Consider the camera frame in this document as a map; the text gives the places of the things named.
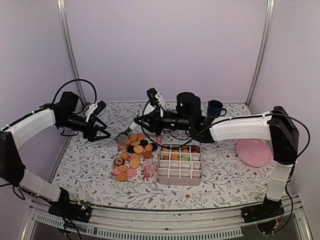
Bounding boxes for floral rectangular tray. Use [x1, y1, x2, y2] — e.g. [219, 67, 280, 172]
[110, 133, 160, 184]

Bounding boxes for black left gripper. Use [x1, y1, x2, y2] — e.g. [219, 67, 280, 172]
[58, 112, 111, 142]

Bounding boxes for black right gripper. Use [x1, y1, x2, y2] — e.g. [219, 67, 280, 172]
[133, 108, 192, 137]

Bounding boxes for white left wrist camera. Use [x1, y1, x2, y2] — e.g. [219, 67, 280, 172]
[84, 100, 106, 123]

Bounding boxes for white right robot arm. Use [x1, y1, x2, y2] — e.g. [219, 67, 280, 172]
[132, 89, 299, 218]

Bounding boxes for green sandwich cookie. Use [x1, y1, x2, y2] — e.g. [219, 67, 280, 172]
[181, 155, 190, 161]

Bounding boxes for pink sandwich cookie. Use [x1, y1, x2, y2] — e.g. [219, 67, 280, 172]
[126, 168, 137, 178]

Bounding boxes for silver white tongs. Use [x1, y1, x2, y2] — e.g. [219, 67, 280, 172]
[114, 103, 156, 145]

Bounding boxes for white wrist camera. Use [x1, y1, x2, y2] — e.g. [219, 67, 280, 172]
[84, 100, 106, 123]
[145, 88, 167, 117]

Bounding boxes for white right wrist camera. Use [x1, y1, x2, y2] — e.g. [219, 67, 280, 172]
[145, 88, 167, 117]

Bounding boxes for aluminium frame post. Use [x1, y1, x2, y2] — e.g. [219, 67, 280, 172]
[56, 0, 86, 103]
[245, 0, 275, 108]

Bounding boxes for left aluminium frame post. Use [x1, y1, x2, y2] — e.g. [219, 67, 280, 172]
[56, 0, 86, 103]

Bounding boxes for right aluminium frame post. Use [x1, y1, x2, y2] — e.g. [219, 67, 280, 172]
[245, 0, 275, 108]

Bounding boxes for front aluminium rail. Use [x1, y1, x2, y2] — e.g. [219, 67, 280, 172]
[21, 195, 313, 240]

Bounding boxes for pink divided cookie tin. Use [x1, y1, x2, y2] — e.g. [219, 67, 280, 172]
[157, 144, 203, 187]

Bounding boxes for pink plate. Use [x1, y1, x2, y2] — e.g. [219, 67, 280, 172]
[236, 139, 273, 168]

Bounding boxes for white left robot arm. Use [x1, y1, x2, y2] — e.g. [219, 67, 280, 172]
[0, 91, 111, 217]

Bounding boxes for dark blue mug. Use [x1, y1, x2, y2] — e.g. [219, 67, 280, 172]
[206, 100, 227, 118]

